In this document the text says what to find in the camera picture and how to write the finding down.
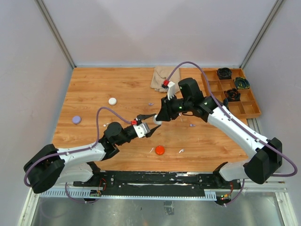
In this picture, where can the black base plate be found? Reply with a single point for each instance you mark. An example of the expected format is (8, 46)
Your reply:
(156, 184)

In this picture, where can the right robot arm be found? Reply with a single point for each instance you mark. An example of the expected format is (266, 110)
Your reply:
(264, 154)

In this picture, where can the blue yellow rolled sock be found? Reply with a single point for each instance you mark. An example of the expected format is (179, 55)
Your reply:
(241, 83)

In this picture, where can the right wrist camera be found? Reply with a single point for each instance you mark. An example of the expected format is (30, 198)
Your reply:
(170, 86)

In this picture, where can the dark green rolled sock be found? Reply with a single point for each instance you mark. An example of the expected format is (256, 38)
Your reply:
(226, 103)

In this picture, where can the purple charging case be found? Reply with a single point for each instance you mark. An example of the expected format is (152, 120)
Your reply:
(76, 120)

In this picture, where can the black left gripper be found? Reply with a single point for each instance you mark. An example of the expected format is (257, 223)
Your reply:
(142, 117)

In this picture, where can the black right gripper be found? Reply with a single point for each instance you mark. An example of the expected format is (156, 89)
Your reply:
(166, 113)

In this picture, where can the beige cloth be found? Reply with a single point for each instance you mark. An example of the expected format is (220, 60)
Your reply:
(161, 73)

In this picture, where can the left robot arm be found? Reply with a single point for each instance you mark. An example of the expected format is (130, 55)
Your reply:
(51, 165)

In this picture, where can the black orange rolled sock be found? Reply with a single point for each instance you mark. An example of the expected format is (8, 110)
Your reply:
(233, 95)

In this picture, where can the orange earbud charging case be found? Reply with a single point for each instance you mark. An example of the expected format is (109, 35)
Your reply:
(160, 150)

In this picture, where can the wooden compartment tray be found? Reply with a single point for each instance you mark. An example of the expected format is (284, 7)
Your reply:
(231, 87)

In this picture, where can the white charging case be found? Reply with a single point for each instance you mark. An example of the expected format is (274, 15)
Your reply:
(156, 121)
(112, 101)

